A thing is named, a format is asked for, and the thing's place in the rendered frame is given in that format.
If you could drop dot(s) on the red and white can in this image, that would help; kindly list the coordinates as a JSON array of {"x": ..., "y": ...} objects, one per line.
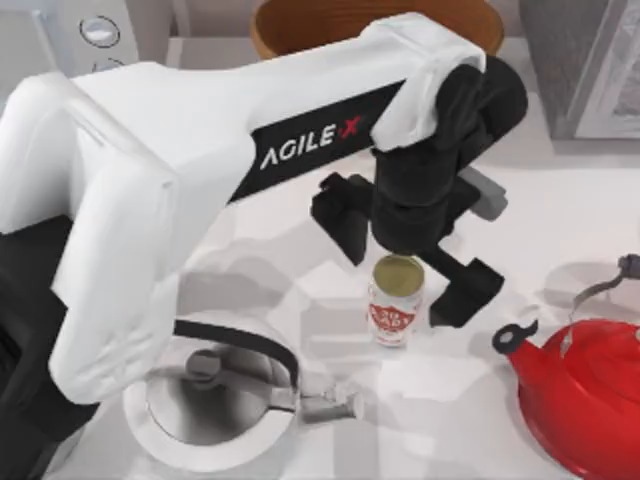
[{"x": 395, "y": 310}]

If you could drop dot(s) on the red kettle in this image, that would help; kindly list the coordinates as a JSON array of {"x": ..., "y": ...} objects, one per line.
[{"x": 590, "y": 400}]

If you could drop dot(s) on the brown wooden basket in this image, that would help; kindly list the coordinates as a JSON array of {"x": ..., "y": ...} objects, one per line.
[{"x": 300, "y": 30}]

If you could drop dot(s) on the grey cabinet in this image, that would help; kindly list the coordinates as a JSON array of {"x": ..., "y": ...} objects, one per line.
[{"x": 580, "y": 65}]

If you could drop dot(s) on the white kettle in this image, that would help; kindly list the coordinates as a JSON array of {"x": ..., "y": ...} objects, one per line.
[{"x": 210, "y": 425}]

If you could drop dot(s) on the grey microwave knob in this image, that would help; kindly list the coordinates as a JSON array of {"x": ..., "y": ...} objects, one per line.
[
  {"x": 99, "y": 31},
  {"x": 107, "y": 65}
]

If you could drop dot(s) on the pale microwave oven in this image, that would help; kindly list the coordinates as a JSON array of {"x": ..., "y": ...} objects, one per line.
[{"x": 40, "y": 35}]

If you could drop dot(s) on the pale grey camera box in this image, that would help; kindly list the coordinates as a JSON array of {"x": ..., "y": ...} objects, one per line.
[{"x": 490, "y": 195}]

